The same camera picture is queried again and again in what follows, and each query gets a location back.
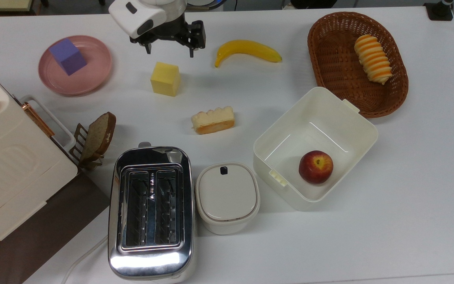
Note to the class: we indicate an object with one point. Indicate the chrome two-slot toaster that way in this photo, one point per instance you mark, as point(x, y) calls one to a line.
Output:
point(151, 205)

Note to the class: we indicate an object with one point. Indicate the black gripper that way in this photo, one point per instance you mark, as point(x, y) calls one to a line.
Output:
point(183, 33)

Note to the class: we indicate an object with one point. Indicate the black camera stand clamp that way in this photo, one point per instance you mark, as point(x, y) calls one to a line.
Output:
point(439, 11)

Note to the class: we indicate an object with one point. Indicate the cream cake slice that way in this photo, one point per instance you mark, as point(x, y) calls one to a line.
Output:
point(213, 120)

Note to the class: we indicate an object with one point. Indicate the brown wicker basket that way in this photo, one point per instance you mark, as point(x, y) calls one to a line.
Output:
point(341, 67)

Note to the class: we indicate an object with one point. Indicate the red apple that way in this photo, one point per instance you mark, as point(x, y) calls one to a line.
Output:
point(316, 167)

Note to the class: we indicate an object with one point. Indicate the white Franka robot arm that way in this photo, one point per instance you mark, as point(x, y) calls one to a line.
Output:
point(140, 14)

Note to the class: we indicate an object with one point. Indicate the yellow cube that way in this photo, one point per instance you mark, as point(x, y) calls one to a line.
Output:
point(165, 79)

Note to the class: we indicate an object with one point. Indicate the orange striped bread roll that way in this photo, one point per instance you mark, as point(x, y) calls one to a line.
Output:
point(373, 59)

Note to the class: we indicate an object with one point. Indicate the cream toy cabinet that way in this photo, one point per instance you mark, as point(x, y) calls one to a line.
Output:
point(10, 165)

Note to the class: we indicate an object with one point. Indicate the yellow banana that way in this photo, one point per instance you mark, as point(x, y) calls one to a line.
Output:
point(246, 48)

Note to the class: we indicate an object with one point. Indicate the brown bread slice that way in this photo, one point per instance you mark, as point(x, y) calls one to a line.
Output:
point(100, 136)

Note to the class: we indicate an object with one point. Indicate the white lidded container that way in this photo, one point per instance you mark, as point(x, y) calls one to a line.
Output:
point(227, 195)

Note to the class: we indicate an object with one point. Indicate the pink plate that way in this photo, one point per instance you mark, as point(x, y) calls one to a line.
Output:
point(93, 67)

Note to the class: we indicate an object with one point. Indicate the purple cube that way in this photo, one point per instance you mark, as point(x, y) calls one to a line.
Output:
point(68, 56)

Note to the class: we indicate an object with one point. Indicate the white open plastic box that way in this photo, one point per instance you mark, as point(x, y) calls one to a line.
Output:
point(282, 146)

